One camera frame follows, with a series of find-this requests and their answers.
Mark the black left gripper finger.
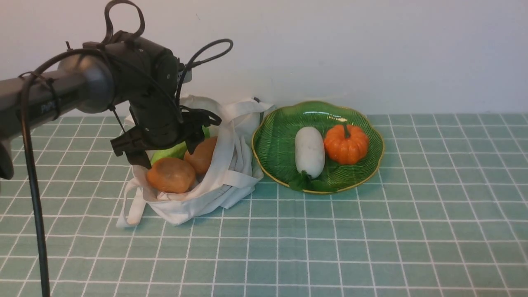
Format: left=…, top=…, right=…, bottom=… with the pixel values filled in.
left=125, top=150, right=152, bottom=170

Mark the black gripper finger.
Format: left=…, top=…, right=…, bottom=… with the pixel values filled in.
left=185, top=129, right=204, bottom=155

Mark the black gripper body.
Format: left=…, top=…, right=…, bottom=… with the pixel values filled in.
left=111, top=97, right=222, bottom=156

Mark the brown potato front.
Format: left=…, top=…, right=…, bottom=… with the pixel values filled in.
left=146, top=158, right=196, bottom=193

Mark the brown potato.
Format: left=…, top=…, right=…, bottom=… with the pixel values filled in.
left=184, top=137, right=217, bottom=175
left=146, top=158, right=196, bottom=193

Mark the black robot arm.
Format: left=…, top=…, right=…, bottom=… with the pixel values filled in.
left=1, top=31, right=222, bottom=180

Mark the white cloth tote bag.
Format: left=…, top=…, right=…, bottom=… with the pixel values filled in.
left=116, top=95, right=276, bottom=228

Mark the green cucumber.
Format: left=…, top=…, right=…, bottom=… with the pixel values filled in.
left=151, top=126, right=210, bottom=165

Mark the brown potato rear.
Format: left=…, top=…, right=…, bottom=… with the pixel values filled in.
left=184, top=137, right=217, bottom=175

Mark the green leaf-shaped plate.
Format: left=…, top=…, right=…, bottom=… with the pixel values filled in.
left=251, top=100, right=385, bottom=194

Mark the white radish with leaves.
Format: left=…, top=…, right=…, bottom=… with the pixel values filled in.
left=289, top=127, right=325, bottom=191

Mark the small orange pumpkin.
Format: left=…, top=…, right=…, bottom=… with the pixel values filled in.
left=324, top=124, right=369, bottom=165

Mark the green checked tablecloth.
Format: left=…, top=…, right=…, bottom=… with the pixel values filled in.
left=0, top=114, right=528, bottom=297

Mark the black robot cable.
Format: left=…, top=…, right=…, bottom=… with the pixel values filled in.
left=18, top=0, right=234, bottom=297

